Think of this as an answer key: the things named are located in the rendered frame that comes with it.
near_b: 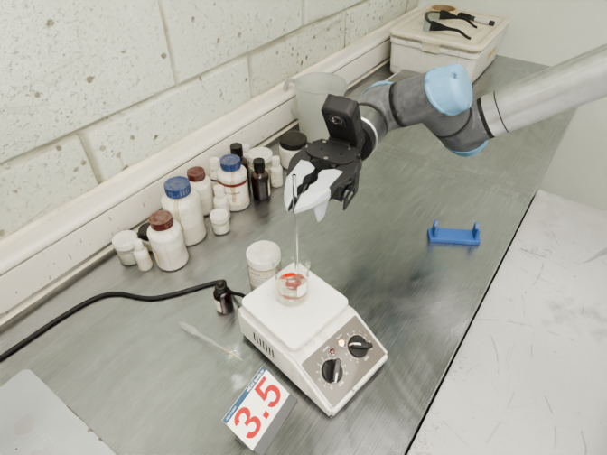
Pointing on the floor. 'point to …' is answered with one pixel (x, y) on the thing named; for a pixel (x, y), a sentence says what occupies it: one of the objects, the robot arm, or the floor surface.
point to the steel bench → (106, 376)
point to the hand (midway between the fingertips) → (295, 199)
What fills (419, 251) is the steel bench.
